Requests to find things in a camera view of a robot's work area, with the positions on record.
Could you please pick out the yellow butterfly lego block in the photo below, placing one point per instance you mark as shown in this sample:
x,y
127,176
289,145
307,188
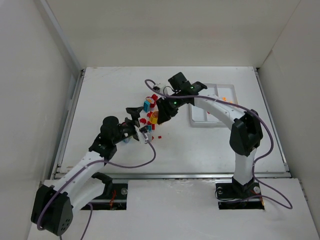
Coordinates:
x,y
154,117

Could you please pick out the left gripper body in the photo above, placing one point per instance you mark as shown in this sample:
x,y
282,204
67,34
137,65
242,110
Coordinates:
x,y
131,122

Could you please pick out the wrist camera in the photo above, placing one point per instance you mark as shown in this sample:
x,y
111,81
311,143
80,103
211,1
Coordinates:
x,y
161,88
143,134

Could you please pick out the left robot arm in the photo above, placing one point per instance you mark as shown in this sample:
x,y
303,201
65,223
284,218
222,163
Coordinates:
x,y
53,206

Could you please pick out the red flower lego block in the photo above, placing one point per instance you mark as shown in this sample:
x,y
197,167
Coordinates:
x,y
152,99

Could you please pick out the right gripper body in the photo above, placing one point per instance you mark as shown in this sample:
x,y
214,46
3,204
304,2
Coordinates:
x,y
166,109

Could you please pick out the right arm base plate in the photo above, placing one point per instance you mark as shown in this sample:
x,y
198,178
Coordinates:
x,y
231,199

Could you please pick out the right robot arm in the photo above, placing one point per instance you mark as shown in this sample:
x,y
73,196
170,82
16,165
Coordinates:
x,y
245,129

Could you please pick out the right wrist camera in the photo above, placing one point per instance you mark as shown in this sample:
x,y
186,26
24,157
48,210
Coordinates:
x,y
161,88

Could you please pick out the white divided tray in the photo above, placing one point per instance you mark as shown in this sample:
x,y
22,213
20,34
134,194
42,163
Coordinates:
x,y
214,112

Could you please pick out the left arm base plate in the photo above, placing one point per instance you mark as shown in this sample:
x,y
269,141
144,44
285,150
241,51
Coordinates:
x,y
114,199

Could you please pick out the teal long lego brick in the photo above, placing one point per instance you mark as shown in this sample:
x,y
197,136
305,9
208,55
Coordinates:
x,y
146,106

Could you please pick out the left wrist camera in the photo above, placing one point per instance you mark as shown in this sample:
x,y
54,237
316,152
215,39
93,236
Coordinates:
x,y
143,134

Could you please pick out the aluminium rail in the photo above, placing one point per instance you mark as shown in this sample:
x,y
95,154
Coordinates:
x,y
153,176

